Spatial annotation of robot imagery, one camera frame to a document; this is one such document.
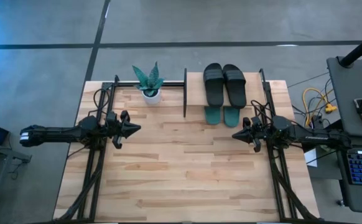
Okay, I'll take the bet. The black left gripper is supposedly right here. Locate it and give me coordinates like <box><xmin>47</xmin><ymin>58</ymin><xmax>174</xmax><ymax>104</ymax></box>
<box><xmin>105</xmin><ymin>110</ymin><xmax>142</xmax><ymax>149</ymax></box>

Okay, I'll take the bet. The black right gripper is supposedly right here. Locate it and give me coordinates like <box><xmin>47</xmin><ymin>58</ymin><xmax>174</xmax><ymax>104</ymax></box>
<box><xmin>231</xmin><ymin>116</ymin><xmax>264</xmax><ymax>153</ymax></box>

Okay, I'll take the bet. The green rubber slide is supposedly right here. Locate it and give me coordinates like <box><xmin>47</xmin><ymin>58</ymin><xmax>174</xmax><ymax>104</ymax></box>
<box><xmin>223</xmin><ymin>106</ymin><xmax>241</xmax><ymax>128</ymax></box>
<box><xmin>204</xmin><ymin>105</ymin><xmax>221</xmax><ymax>126</ymax></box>

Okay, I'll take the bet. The black rubber slide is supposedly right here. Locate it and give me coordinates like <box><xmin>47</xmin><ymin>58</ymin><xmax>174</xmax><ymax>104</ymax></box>
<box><xmin>203</xmin><ymin>63</ymin><xmax>225</xmax><ymax>108</ymax></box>
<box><xmin>221</xmin><ymin>63</ymin><xmax>248</xmax><ymax>110</ymax></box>

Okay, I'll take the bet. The wooden shelf with black legs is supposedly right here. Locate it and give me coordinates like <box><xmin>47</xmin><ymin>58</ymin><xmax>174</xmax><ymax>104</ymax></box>
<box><xmin>183</xmin><ymin>68</ymin><xmax>271</xmax><ymax>119</ymax></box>

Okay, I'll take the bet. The green plant in white pot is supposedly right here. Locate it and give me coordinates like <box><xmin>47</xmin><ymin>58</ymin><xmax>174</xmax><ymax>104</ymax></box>
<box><xmin>132</xmin><ymin>61</ymin><xmax>165</xmax><ymax>106</ymax></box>

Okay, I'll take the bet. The white paper sheet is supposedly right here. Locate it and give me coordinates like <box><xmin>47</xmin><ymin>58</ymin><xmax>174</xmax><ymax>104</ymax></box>
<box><xmin>304</xmin><ymin>148</ymin><xmax>318</xmax><ymax>168</ymax></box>

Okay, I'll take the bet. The grey side table top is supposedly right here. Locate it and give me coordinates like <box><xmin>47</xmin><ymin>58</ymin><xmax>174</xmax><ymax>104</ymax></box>
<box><xmin>326</xmin><ymin>55</ymin><xmax>362</xmax><ymax>138</ymax></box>

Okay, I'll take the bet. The grey metal stand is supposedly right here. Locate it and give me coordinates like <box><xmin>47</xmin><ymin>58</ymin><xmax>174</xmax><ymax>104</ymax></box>
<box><xmin>0</xmin><ymin>139</ymin><xmax>32</xmax><ymax>224</ymax></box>

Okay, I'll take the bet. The black aluminium extrusion frame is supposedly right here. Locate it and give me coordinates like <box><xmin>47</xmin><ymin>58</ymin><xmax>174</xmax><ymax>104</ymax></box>
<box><xmin>53</xmin><ymin>74</ymin><xmax>325</xmax><ymax>224</ymax></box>

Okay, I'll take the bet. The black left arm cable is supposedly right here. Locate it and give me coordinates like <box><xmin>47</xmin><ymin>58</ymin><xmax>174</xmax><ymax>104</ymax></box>
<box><xmin>93</xmin><ymin>88</ymin><xmax>111</xmax><ymax>115</ymax></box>

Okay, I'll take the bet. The yellow cable with plug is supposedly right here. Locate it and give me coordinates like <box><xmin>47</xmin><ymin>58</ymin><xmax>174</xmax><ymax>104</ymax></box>
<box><xmin>302</xmin><ymin>88</ymin><xmax>338</xmax><ymax>127</ymax></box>

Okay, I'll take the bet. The black camera pole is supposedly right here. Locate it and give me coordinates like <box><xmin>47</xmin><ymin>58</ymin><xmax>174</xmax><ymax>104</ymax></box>
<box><xmin>338</xmin><ymin>27</ymin><xmax>362</xmax><ymax>68</ymax></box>

